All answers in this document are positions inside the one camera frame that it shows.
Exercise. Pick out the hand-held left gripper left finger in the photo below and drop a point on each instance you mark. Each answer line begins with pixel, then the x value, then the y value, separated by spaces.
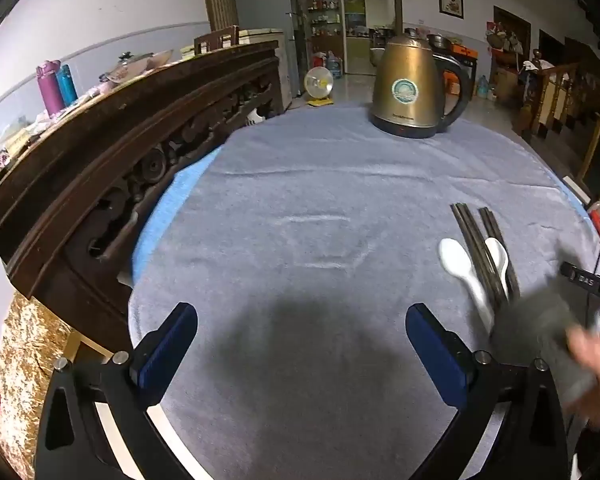
pixel 172 345

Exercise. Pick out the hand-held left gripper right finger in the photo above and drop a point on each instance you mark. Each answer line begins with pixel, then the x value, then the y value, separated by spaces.
pixel 435 355

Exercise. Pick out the dark utensil holder cup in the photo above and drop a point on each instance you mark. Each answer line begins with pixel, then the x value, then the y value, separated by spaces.
pixel 535 335

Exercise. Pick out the white ceramic spoon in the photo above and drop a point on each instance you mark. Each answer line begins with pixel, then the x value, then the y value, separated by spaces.
pixel 497 255
pixel 460 260

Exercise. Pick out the person's right hand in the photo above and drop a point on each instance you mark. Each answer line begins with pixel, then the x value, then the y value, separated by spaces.
pixel 597 365

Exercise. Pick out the blue tablecloth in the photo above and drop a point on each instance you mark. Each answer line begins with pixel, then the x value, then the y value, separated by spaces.
pixel 165 210

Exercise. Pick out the gold patterned panel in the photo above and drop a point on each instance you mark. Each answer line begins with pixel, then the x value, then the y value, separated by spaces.
pixel 25 385

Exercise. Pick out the grey table cloth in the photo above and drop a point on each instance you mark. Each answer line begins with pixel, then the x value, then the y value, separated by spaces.
pixel 305 260

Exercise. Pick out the wooden stair railing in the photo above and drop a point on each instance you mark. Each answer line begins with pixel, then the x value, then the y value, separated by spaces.
pixel 555 95

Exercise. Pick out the carved dark wooden sideboard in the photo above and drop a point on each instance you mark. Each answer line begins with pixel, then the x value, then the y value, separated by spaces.
pixel 105 160

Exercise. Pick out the blue water jug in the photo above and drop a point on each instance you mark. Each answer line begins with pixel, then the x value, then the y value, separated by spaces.
pixel 482 87
pixel 334 66

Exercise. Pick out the dark wooden side table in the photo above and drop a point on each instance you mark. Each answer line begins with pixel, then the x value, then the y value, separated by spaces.
pixel 467 62

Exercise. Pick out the orange box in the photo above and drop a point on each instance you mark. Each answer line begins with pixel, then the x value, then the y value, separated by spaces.
pixel 464 50

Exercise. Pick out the golden electric kettle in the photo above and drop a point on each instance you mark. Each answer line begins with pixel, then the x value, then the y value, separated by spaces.
pixel 410 85

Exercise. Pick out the blue thermos bottle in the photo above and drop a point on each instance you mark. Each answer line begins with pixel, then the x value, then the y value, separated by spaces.
pixel 67 82

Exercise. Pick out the lidded glass bowl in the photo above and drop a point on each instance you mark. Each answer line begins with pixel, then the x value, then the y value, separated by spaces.
pixel 130 65

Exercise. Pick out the purple thermos bottle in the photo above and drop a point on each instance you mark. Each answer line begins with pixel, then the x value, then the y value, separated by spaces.
pixel 50 87

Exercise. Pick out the metal basin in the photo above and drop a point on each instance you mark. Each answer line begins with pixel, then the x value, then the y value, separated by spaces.
pixel 437 41

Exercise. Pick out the small round heater fan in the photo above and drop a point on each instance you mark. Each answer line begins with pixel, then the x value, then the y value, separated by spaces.
pixel 319 82

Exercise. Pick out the brown wooden chair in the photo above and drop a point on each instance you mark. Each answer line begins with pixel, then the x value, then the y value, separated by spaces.
pixel 215 40

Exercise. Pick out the grey refrigerator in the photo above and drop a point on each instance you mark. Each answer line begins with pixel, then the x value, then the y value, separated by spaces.
pixel 265 5

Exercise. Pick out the framed wall picture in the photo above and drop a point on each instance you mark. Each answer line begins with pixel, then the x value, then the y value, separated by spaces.
pixel 451 2

